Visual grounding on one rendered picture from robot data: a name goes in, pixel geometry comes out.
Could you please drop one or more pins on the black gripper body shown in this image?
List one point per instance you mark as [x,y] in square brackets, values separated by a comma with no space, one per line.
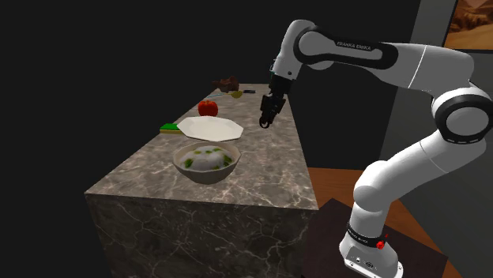
[272,103]

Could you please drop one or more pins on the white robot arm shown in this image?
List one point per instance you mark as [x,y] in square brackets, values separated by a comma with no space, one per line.
[423,69]

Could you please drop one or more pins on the small black flat object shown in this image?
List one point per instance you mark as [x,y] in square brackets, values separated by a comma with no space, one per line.
[249,91]

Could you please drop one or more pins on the brown figure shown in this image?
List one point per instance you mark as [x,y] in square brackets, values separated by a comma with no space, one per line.
[228,83]

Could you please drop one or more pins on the white plate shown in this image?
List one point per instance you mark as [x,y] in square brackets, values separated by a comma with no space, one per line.
[210,128]

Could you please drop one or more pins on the beige bowl with green specks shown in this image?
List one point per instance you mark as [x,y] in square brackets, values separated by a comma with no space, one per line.
[206,161]

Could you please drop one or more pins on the green and yellow sponge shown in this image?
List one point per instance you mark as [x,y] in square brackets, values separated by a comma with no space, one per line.
[169,128]

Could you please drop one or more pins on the marble counter block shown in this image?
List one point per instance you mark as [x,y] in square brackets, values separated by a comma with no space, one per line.
[200,238]

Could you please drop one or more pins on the dark robot stand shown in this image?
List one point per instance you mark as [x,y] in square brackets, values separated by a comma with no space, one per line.
[419,258]

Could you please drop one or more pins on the desert wall picture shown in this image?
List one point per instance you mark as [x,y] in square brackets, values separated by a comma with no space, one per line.
[471,27]

